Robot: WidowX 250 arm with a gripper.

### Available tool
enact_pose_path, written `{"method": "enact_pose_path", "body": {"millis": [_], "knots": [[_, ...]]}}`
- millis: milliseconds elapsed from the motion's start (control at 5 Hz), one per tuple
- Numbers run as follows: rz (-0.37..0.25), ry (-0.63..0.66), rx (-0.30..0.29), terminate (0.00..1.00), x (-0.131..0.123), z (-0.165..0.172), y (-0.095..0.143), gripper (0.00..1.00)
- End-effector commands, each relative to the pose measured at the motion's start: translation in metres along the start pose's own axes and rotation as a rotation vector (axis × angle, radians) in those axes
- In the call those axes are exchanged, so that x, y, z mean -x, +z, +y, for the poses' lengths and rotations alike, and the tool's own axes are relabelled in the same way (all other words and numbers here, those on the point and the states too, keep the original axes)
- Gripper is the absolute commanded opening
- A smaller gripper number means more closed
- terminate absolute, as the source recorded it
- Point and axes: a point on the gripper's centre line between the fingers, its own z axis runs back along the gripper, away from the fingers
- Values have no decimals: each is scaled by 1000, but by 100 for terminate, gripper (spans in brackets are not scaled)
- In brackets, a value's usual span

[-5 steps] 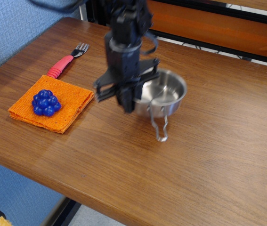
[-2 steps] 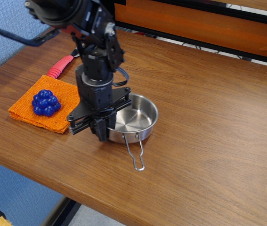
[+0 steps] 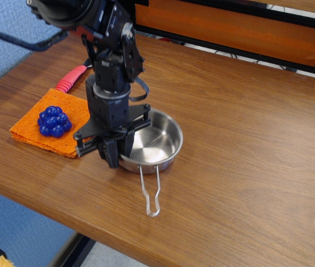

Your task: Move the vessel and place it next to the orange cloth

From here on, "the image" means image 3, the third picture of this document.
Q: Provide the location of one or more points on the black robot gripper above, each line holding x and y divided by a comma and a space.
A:
113, 122

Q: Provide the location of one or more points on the silver metal pan with handle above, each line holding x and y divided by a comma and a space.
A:
154, 149

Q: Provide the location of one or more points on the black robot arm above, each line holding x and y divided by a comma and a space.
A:
107, 32

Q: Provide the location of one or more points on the orange folded cloth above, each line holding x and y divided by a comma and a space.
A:
27, 130

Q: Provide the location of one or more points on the blue toy berry cluster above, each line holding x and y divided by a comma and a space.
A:
53, 122

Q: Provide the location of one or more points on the black table leg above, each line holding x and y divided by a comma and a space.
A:
74, 251

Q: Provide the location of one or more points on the red handled black fork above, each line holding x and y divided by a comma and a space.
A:
67, 82

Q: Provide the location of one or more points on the black metal frame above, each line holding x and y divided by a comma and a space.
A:
229, 27

